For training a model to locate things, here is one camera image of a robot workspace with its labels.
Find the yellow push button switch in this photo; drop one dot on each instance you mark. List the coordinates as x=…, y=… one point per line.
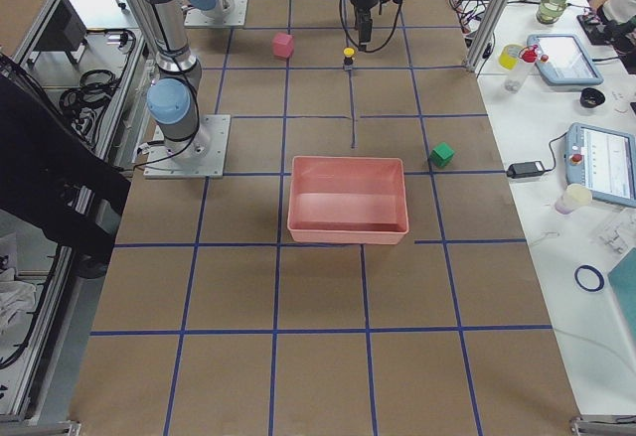
x=348, y=58

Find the pink cube near bases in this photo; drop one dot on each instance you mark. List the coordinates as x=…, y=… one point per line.
x=282, y=45

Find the yellow tape roll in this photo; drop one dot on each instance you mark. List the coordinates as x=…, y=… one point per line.
x=509, y=56

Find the green cube near bin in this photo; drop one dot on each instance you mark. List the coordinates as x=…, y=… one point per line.
x=441, y=155

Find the red cap squeeze bottle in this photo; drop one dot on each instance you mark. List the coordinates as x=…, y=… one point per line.
x=526, y=59

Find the pink plastic bin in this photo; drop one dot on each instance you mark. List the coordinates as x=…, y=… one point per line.
x=359, y=200

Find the teach pendant far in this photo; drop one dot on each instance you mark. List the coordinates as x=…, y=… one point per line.
x=568, y=61

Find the teach pendant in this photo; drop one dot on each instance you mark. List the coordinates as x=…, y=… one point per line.
x=568, y=61
x=602, y=160

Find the black power adapter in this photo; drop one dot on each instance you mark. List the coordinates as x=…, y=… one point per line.
x=529, y=169

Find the black bowl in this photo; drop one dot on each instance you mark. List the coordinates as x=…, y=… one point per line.
x=591, y=97

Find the person in white shirt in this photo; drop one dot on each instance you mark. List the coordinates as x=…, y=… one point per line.
x=615, y=23

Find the white plastic cup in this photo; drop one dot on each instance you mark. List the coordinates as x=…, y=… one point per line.
x=574, y=197

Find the teach pendant near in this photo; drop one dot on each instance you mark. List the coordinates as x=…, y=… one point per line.
x=602, y=160

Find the person in brown shirt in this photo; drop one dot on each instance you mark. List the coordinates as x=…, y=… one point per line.
x=39, y=155

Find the blue tape roll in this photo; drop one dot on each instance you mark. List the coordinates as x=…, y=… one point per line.
x=588, y=278

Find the aluminium frame post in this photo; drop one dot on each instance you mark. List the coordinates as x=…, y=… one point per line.
x=483, y=35

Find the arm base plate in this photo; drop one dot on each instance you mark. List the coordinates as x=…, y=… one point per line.
x=203, y=157
x=197, y=19

